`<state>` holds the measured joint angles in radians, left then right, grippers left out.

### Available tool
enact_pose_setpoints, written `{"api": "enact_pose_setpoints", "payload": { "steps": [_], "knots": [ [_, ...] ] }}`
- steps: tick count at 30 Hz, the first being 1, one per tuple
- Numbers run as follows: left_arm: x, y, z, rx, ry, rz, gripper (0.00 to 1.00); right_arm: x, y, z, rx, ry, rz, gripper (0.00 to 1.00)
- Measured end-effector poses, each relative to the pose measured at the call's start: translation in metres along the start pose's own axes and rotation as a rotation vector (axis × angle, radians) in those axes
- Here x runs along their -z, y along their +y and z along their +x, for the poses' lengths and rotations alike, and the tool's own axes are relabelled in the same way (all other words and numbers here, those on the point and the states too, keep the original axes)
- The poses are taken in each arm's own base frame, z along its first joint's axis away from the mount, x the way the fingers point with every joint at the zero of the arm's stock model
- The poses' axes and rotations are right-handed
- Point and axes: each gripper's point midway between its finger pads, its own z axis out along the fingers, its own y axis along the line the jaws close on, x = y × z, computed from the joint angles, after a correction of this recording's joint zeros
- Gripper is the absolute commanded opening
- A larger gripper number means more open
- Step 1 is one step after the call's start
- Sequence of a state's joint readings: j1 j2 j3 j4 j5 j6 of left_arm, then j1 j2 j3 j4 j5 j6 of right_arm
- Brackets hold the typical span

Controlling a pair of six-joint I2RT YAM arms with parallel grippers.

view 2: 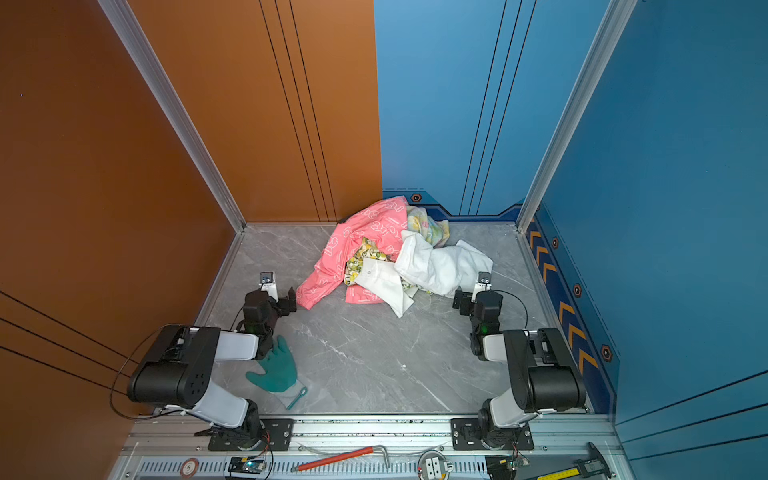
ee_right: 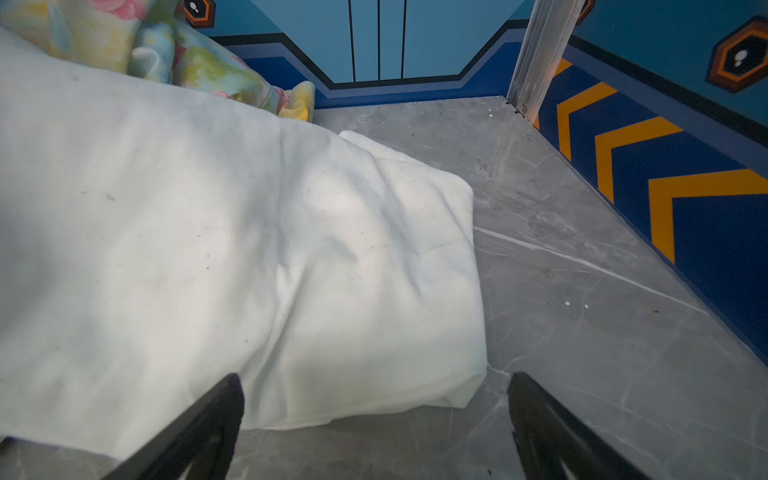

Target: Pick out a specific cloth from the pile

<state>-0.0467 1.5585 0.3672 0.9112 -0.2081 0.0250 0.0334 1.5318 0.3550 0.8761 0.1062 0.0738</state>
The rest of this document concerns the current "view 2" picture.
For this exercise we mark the lemon print cloth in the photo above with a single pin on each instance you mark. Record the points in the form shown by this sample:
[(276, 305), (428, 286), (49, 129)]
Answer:
[(353, 267)]

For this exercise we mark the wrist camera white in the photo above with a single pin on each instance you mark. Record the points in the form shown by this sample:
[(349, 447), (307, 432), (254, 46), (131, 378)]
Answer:
[(483, 283), (267, 284)]

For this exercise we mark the green rubber glove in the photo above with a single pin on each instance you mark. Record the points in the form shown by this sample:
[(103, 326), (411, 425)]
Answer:
[(279, 369)]

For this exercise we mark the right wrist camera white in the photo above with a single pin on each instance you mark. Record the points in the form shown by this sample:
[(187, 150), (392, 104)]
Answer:
[(483, 283)]

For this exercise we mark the pastel floral cloth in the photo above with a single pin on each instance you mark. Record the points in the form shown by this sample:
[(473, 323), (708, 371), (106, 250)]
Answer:
[(436, 233)]

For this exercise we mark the aluminium front rail frame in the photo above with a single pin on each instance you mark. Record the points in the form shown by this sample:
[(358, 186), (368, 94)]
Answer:
[(157, 449)]

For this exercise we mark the red handled hex key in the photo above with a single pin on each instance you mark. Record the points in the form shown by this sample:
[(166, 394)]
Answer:
[(365, 451)]

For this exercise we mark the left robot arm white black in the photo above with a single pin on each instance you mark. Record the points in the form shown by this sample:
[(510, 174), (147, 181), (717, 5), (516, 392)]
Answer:
[(176, 374)]

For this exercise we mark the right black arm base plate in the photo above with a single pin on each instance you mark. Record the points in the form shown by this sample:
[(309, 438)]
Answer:
[(468, 434)]

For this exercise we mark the green circuit board left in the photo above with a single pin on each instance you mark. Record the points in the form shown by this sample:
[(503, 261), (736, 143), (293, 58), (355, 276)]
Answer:
[(246, 467)]

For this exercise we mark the white cloth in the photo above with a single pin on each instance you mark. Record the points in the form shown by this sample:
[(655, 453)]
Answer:
[(420, 266)]

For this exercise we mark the white connector block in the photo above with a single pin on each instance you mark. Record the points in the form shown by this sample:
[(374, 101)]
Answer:
[(434, 465)]

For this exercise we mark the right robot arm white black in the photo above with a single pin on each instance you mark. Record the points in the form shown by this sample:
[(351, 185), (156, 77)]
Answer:
[(542, 377)]

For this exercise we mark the red round sticker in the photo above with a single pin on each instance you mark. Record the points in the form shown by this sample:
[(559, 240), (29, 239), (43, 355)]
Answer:
[(189, 468)]

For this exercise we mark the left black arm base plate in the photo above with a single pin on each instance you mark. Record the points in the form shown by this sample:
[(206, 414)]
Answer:
[(273, 434)]

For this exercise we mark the small circuit board right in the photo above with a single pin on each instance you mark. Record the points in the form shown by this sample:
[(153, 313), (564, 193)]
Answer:
[(505, 467)]

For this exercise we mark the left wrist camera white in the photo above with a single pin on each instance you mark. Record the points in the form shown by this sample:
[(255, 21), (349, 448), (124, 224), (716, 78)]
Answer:
[(267, 284)]

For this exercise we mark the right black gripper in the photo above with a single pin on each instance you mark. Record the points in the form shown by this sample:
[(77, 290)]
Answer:
[(464, 302)]

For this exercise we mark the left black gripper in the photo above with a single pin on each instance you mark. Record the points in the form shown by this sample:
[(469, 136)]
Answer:
[(283, 301)]

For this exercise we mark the pink printed cloth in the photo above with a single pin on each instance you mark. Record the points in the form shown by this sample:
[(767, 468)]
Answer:
[(381, 223)]

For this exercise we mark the digital caliper black yellow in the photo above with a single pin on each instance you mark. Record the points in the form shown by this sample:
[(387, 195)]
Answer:
[(595, 465)]

